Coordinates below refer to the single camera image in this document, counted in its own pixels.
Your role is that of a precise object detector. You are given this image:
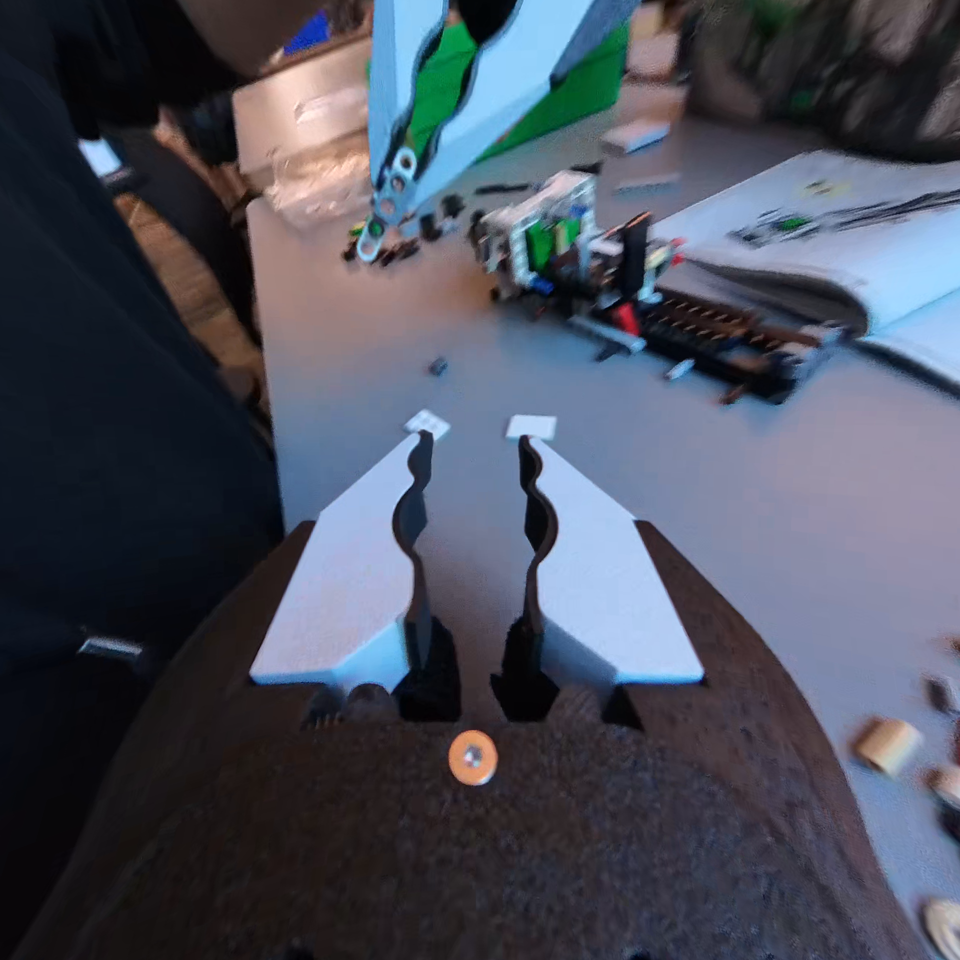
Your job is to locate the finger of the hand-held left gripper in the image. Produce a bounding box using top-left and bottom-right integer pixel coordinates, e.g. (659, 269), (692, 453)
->
(367, 0), (451, 219)
(405, 0), (642, 211)

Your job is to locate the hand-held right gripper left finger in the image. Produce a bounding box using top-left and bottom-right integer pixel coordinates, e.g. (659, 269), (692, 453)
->
(249, 429), (436, 691)

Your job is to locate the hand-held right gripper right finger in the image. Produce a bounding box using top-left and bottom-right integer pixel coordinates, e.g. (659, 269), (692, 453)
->
(517, 435), (706, 687)

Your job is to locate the grey lego beam with holes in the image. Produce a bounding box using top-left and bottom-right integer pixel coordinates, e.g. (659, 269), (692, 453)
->
(356, 146), (420, 264)

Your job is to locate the white lego brick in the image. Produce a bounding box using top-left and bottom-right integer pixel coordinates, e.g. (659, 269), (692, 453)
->
(600, 120), (671, 157)

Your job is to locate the cluster of black lego pins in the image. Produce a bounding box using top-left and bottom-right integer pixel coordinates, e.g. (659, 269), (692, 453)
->
(341, 193), (470, 267)

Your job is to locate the partly built lego model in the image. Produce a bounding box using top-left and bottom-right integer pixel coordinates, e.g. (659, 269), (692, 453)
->
(468, 168), (849, 406)

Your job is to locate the pile of tan lego pieces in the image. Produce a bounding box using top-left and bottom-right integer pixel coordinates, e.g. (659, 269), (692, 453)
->
(851, 633), (960, 960)

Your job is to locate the green cardboard box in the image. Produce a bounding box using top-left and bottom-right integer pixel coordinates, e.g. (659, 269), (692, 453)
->
(367, 22), (631, 162)

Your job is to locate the small blue object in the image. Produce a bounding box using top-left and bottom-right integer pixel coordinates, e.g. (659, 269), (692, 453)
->
(283, 9), (333, 58)

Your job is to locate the pale grey flat box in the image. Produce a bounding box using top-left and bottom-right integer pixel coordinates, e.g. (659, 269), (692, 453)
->
(231, 45), (374, 181)

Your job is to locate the clear plastic bag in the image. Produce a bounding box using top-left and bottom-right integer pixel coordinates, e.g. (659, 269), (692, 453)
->
(262, 97), (376, 226)

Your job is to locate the dark cloth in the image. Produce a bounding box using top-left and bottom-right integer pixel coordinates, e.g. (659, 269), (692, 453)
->
(686, 0), (960, 162)

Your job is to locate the open instruction booklet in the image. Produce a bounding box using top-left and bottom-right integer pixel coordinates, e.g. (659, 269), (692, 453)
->
(652, 148), (960, 395)

